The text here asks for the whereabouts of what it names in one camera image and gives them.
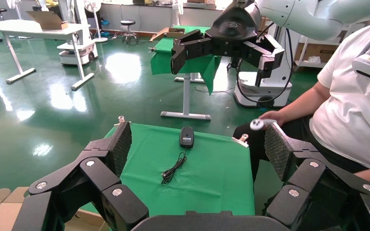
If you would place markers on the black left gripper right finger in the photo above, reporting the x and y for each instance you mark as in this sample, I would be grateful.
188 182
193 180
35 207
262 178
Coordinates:
277 153

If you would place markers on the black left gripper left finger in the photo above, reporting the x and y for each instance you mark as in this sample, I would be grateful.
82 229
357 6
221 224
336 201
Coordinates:
114 150

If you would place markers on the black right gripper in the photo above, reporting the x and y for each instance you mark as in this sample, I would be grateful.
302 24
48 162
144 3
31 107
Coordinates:
233 25

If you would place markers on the white handheld remote controller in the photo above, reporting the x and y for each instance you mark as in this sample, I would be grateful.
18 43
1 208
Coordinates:
256 124

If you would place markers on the brown cardboard mailer box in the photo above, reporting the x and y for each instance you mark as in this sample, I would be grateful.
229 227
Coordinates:
0 210

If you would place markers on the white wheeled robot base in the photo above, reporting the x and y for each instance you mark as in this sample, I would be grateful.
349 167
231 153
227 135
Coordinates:
76 54
261 91

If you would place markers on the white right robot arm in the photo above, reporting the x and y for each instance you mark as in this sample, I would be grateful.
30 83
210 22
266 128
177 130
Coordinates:
300 16

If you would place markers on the person right forearm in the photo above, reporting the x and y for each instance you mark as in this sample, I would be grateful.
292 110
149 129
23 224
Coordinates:
306 102

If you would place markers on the large open cardboard box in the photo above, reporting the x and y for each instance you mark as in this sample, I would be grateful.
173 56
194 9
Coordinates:
47 19

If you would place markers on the person right hand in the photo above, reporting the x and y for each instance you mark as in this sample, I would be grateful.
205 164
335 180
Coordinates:
279 116

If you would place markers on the silver metal clamp clip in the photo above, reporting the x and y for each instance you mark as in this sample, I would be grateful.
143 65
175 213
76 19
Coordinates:
121 120
240 142

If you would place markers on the flat cardboard pieces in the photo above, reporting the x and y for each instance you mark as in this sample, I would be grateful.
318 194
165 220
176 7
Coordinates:
172 32

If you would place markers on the green table cloth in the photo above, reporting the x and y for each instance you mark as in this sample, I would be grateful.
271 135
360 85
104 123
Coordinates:
210 178

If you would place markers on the person in white T-shirt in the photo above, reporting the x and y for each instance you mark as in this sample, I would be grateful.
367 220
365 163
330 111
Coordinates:
347 127

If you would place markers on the white storage shelf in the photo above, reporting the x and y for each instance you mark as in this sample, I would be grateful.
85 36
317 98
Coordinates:
309 64

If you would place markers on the brown cardboard carton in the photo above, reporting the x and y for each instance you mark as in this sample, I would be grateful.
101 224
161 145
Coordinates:
325 51

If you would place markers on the white desk with white legs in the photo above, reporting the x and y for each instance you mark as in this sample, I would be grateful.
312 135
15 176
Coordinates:
28 27

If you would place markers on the white T-foot table frame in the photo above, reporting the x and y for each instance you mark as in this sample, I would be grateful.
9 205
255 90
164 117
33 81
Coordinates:
186 95

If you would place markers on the white pedestal fan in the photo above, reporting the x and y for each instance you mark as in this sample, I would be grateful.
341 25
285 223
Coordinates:
101 40
12 3

